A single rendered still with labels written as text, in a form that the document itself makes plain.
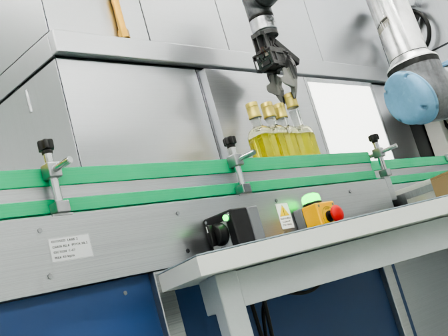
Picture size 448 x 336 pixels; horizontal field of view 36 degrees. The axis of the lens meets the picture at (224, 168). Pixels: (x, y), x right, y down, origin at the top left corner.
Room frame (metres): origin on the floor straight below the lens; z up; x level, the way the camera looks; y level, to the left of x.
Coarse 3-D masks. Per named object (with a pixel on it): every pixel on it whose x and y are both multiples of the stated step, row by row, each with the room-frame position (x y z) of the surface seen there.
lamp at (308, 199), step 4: (304, 196) 1.54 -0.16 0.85; (308, 196) 1.53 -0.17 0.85; (312, 196) 1.53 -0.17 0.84; (316, 196) 1.53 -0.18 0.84; (304, 200) 1.54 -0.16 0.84; (308, 200) 1.53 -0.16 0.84; (312, 200) 1.53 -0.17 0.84; (316, 200) 1.53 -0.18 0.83; (320, 200) 1.54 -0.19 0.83; (304, 204) 1.54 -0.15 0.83; (308, 204) 1.53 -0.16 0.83
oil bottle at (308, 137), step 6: (300, 126) 1.88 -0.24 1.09; (306, 126) 1.89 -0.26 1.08; (300, 132) 1.87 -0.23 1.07; (306, 132) 1.87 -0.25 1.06; (312, 132) 1.89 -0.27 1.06; (306, 138) 1.87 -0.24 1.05; (312, 138) 1.89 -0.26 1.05; (306, 144) 1.87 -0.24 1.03; (312, 144) 1.88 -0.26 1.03; (306, 150) 1.87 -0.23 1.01; (312, 150) 1.88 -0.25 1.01; (318, 150) 1.90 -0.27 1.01
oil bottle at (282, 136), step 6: (270, 126) 1.80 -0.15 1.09; (276, 126) 1.79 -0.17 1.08; (282, 126) 1.81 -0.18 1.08; (276, 132) 1.78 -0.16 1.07; (282, 132) 1.80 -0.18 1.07; (288, 132) 1.81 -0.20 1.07; (276, 138) 1.78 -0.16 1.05; (282, 138) 1.79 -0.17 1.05; (288, 138) 1.81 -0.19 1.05; (282, 144) 1.78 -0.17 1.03; (288, 144) 1.80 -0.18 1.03; (282, 150) 1.78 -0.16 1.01; (288, 150) 1.80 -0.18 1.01
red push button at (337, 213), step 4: (332, 208) 1.50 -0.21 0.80; (336, 208) 1.50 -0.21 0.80; (340, 208) 1.51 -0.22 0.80; (332, 212) 1.50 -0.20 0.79; (336, 212) 1.50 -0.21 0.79; (340, 212) 1.51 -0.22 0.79; (332, 216) 1.50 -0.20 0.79; (336, 216) 1.50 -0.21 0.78; (340, 216) 1.51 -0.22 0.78; (336, 220) 1.50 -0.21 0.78
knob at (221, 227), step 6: (210, 228) 1.29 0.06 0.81; (216, 228) 1.29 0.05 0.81; (222, 228) 1.29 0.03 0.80; (210, 234) 1.28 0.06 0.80; (216, 234) 1.29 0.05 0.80; (222, 234) 1.28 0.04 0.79; (228, 234) 1.29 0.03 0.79; (210, 240) 1.28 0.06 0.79; (216, 240) 1.29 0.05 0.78; (222, 240) 1.29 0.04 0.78; (228, 240) 1.30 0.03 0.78; (210, 246) 1.29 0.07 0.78
